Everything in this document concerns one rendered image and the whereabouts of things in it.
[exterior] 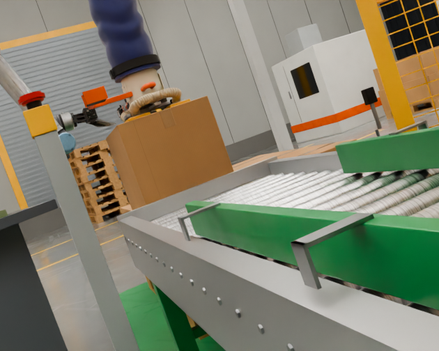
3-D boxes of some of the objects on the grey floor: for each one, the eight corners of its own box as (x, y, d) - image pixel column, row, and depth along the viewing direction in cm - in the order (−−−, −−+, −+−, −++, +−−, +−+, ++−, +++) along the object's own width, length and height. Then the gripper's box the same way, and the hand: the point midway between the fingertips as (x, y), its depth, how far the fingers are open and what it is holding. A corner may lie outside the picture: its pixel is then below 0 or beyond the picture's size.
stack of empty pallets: (155, 201, 932) (129, 131, 922) (96, 224, 890) (68, 151, 880) (138, 202, 1051) (115, 140, 1041) (84, 222, 1009) (60, 158, 999)
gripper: (79, 138, 253) (118, 127, 260) (65, 99, 252) (106, 88, 258) (78, 140, 262) (116, 129, 268) (65, 102, 260) (104, 91, 266)
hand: (111, 109), depth 266 cm, fingers open, 14 cm apart
